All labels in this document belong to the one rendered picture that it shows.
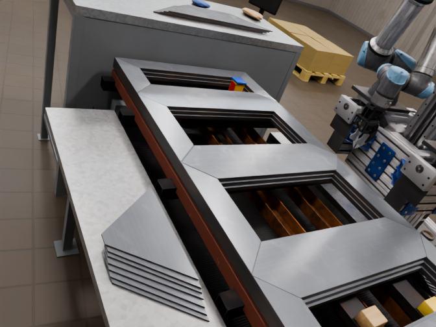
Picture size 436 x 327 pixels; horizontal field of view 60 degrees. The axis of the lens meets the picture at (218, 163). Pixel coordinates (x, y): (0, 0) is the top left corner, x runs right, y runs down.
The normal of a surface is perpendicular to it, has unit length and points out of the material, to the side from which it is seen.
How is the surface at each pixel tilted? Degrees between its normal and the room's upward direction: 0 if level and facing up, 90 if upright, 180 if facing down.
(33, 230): 0
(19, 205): 0
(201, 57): 90
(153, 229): 0
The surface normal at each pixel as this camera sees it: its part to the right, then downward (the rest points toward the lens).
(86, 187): 0.31, -0.79
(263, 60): 0.45, 0.62
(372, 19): -0.88, -0.04
